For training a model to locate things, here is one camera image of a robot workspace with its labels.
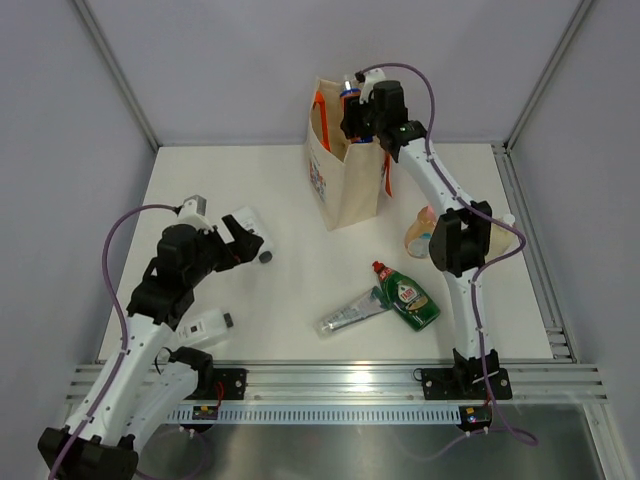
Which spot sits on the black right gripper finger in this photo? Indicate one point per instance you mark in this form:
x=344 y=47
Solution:
x=352 y=106
x=349 y=126

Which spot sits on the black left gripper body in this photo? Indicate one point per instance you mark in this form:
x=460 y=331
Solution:
x=210 y=251

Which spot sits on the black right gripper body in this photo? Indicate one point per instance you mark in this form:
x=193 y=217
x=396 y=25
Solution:
x=370 y=122

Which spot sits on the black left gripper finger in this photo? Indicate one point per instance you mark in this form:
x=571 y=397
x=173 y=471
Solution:
x=242 y=238
x=230 y=259

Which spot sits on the white bottle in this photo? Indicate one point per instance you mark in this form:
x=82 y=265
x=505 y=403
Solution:
x=203 y=331
x=252 y=222

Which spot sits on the beige canvas tote bag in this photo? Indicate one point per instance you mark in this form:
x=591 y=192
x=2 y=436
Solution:
x=346 y=178

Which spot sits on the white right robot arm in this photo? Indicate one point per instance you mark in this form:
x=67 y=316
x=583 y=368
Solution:
x=460 y=242

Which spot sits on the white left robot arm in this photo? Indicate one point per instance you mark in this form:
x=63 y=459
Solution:
x=104 y=437

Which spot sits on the peach bottle pink cap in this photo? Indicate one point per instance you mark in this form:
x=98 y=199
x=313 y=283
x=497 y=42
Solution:
x=419 y=234

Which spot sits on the silver toothpaste tube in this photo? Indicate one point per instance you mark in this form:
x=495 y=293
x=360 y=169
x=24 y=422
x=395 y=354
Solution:
x=368 y=304

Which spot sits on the green Fairy dish soap bottle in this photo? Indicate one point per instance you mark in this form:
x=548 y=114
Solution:
x=406 y=297

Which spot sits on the cream pump lotion bottle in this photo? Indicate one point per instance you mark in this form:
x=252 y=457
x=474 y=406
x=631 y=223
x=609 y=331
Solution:
x=501 y=240

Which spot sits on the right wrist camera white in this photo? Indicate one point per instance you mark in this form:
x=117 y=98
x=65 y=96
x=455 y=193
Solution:
x=367 y=79

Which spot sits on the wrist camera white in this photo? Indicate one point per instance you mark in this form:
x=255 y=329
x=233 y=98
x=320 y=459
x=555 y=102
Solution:
x=192 y=213
x=367 y=79

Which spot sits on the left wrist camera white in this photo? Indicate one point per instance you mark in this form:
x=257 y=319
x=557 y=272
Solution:
x=192 y=213

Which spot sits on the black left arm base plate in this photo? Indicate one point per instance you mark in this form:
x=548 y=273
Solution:
x=230 y=382

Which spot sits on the aluminium mounting rail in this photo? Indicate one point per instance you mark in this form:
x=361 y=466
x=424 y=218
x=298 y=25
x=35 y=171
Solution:
x=397 y=382

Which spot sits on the slotted white cable duct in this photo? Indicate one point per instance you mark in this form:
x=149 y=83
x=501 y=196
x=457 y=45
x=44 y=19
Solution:
x=241 y=414

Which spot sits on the left aluminium frame post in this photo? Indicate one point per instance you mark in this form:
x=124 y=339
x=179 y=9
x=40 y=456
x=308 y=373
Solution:
x=102 y=47

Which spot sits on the aluminium frame post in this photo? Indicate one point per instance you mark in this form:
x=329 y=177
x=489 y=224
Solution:
x=102 y=47
x=571 y=30

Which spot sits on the right aluminium frame post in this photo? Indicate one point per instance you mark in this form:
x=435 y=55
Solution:
x=571 y=30

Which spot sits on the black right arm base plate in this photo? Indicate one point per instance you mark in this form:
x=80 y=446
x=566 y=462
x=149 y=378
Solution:
x=446 y=384

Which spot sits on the right side aluminium rail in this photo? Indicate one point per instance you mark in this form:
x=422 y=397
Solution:
x=561 y=340

